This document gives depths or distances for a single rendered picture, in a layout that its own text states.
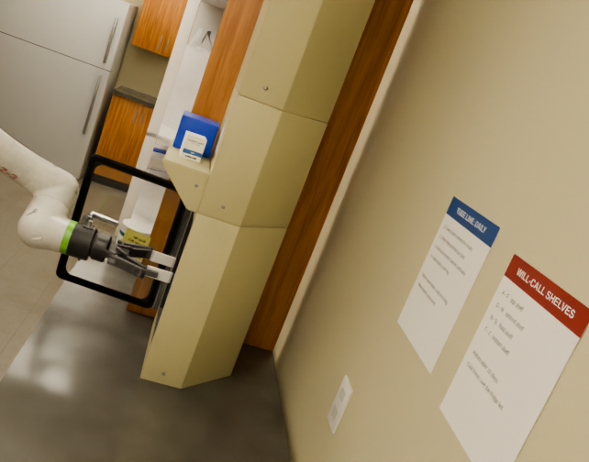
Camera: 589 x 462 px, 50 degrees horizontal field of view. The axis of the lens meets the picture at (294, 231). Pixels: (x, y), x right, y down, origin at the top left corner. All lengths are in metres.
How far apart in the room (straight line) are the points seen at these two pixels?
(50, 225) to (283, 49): 0.75
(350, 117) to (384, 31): 0.26
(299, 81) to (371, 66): 0.44
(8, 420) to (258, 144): 0.80
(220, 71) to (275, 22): 0.41
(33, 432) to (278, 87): 0.91
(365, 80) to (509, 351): 1.14
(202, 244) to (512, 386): 0.89
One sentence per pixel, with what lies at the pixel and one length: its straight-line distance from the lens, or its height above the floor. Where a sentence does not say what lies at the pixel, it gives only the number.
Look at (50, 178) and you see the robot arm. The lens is 1.79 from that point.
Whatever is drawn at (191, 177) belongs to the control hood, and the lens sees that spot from 1.51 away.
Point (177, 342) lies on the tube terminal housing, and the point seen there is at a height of 1.07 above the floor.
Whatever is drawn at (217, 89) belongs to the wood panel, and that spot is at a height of 1.68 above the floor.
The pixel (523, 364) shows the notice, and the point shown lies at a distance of 0.90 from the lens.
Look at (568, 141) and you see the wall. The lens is 0.99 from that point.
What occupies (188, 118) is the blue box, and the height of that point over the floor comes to 1.59.
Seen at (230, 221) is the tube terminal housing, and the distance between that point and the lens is 1.54.
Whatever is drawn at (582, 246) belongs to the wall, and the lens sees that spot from 0.87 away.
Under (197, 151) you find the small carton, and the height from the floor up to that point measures 1.54.
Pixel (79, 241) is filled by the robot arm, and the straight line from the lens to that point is 1.72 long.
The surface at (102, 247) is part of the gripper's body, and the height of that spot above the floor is 1.21.
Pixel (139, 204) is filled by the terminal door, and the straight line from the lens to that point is 1.88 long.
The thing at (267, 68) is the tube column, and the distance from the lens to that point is 1.48.
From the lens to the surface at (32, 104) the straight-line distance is 6.64.
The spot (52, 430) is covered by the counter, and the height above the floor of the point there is 0.94.
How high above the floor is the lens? 1.82
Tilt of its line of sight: 14 degrees down
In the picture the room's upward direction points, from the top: 21 degrees clockwise
